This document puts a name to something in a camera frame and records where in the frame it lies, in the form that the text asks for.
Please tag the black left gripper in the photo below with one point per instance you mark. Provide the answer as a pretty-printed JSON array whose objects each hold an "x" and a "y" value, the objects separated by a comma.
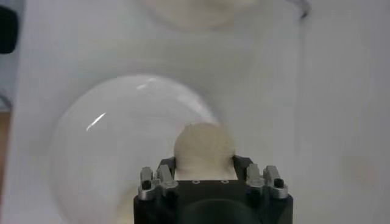
[{"x": 7, "y": 30}]

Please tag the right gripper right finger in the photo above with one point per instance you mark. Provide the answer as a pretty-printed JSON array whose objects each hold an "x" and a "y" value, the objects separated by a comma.
[{"x": 254, "y": 176}]

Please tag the large white round plate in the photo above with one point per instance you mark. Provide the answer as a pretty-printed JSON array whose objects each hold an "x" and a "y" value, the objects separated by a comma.
[{"x": 106, "y": 152}]

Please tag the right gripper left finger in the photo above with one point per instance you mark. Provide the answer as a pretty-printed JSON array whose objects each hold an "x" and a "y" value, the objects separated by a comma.
[{"x": 166, "y": 178}]

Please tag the white steamed baozi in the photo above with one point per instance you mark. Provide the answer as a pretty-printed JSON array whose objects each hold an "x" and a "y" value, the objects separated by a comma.
[{"x": 204, "y": 146}]

